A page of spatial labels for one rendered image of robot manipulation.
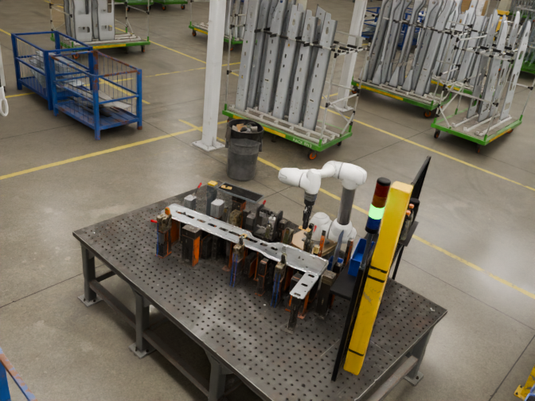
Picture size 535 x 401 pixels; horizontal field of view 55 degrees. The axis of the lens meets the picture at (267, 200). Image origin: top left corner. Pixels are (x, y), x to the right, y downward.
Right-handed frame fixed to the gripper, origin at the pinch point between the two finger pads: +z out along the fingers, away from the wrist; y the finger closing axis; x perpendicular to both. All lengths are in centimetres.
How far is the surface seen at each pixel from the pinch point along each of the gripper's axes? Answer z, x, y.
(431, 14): -52, -78, -810
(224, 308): 59, -33, 46
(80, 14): 45, -758, -571
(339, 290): 26, 38, 22
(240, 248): 25, -38, 20
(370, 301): 1, 63, 53
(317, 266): 29.2, 14.5, 1.4
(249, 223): 26, -50, -16
